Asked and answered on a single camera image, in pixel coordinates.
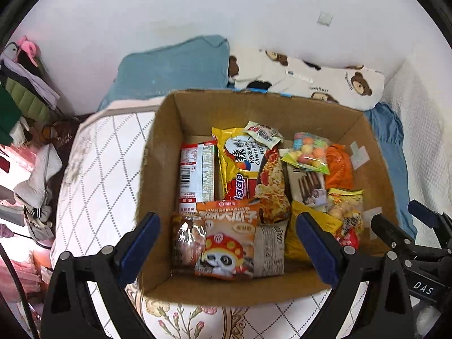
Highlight black cable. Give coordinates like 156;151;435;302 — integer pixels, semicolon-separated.
0;244;39;339

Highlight grey printed paper packet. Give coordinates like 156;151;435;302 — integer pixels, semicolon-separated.
253;220;288;278

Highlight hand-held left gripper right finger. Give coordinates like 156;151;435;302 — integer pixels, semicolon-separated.
296;212;414;339

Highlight yellow instant noodle packet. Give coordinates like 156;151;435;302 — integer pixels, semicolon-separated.
212;127;292;224

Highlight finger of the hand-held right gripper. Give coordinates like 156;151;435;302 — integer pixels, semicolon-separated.
371;215;442;265
408;201;452;246

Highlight dark green cloth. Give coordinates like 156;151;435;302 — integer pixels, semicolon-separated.
0;86;22;145

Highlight small red snack packet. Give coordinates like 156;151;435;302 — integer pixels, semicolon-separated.
335;227;360;249

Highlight yellow packet of round snacks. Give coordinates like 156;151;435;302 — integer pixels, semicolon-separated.
327;188;364;235

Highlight clear packet of brown snack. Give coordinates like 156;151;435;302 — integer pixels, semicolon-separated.
171;213;207;268

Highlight plain yellow snack packet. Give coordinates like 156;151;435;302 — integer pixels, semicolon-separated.
284;201;344;262

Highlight bear print pillow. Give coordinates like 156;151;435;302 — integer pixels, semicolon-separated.
228;47;385;105

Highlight green quilted jacket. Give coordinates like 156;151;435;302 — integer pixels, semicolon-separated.
3;78;52;124

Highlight orange cartoon seed packet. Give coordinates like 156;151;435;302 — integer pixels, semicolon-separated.
194;199;262;280

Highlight colourful candy ball bag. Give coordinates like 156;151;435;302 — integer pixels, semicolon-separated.
281;132;331;175

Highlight white chocolate biscuit packet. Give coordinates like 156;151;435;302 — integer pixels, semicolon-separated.
287;164;328;208

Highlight brown cardboard box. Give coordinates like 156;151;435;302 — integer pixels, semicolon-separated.
135;89;399;306

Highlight white textured blanket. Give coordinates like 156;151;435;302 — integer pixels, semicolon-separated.
383;44;452;220

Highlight pile of clothes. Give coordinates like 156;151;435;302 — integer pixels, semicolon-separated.
2;56;60;110

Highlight blue pillow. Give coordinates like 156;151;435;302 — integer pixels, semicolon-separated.
97;35;231;112

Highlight orange snack packet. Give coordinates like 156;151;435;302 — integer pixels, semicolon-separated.
324;144;354;190

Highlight small cream snack packet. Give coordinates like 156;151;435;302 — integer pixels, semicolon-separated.
244;121;284;149

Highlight red and white noodle packet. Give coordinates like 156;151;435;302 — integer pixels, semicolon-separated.
179;139;218;214

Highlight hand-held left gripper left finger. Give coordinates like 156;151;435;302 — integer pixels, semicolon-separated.
40;212;161;339

